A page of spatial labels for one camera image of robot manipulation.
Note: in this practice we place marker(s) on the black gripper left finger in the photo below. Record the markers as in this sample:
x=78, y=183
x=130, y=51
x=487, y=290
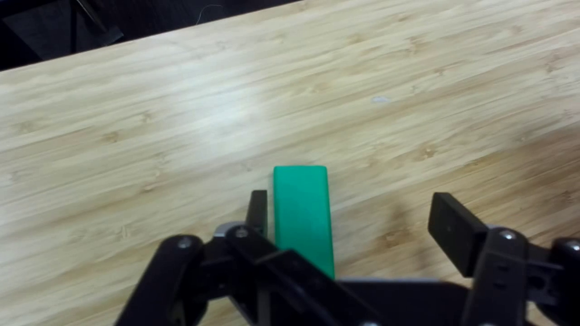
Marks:
x=163, y=283

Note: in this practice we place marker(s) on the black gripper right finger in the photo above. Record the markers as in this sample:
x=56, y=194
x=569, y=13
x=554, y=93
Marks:
x=458, y=232

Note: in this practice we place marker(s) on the green block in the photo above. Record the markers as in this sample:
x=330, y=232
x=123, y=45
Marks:
x=301, y=205

